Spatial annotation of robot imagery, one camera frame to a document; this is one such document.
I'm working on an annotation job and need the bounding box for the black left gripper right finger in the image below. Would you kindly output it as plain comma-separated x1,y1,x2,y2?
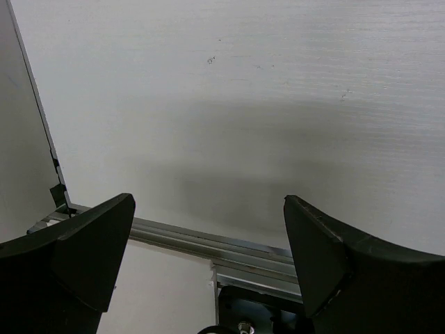
284,195,444,333

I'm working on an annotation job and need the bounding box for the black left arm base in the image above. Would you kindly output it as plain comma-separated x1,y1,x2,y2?
200,286,315,333

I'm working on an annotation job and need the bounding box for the aluminium front frame rail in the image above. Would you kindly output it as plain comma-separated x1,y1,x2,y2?
27,203,303,303

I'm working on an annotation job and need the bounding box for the aluminium left frame rail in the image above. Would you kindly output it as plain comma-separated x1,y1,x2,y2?
6,0,70,211

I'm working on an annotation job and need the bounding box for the aluminium frame rail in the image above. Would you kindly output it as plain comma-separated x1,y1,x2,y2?
27,203,303,303
6,0,70,211

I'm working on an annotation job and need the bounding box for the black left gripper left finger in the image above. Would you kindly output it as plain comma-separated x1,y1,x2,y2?
1,193,136,333

